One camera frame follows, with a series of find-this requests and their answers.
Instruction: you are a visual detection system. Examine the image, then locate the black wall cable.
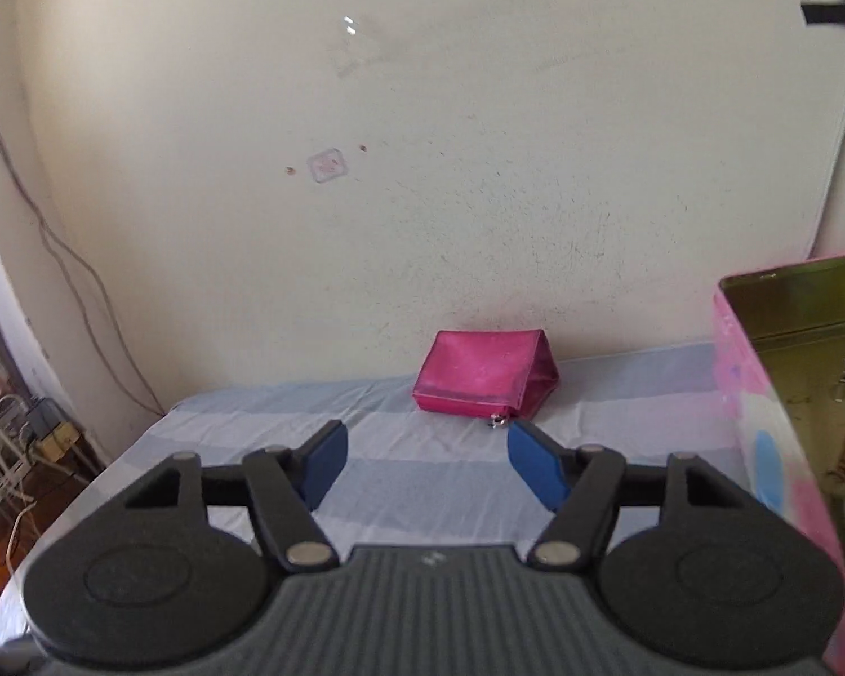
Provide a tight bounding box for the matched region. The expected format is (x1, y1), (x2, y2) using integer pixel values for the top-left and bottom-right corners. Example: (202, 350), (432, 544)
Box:
(35, 211), (166, 416)

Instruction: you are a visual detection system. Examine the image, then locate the blue white striped bed sheet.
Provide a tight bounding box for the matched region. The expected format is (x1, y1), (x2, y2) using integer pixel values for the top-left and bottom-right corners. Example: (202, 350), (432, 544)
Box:
(0, 341), (754, 649)

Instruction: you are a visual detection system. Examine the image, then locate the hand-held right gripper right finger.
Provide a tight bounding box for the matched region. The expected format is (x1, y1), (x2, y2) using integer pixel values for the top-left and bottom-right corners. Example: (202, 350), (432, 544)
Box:
(507, 420), (754, 569)

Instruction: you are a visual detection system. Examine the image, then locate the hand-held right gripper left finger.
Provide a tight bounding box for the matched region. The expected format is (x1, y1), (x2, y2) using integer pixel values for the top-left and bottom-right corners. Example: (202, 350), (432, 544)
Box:
(123, 420), (349, 569)

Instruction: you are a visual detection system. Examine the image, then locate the pink tin box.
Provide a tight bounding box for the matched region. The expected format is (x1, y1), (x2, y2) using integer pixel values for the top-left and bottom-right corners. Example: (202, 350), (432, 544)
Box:
(711, 251), (845, 676)

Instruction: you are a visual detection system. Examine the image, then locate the pink square wall sticker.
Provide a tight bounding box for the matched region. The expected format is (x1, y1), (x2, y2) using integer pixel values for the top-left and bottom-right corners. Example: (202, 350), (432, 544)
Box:
(306, 148), (351, 185)

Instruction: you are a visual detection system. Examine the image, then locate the clear adhesive wall hook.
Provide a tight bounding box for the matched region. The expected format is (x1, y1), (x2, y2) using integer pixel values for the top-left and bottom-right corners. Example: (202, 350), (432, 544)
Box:
(327, 10), (390, 80)

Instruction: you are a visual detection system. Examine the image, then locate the white charger cable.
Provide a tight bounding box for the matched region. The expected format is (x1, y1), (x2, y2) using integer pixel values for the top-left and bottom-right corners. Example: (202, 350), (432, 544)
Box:
(808, 32), (845, 260)

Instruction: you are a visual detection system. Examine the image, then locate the pink zip pouch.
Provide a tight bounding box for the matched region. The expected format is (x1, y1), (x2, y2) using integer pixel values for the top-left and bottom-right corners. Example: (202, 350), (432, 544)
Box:
(414, 330), (561, 430)

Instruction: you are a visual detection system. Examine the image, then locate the yellowed power strip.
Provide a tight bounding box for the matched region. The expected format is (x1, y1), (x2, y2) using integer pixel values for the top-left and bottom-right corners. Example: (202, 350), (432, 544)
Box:
(32, 422), (80, 464)

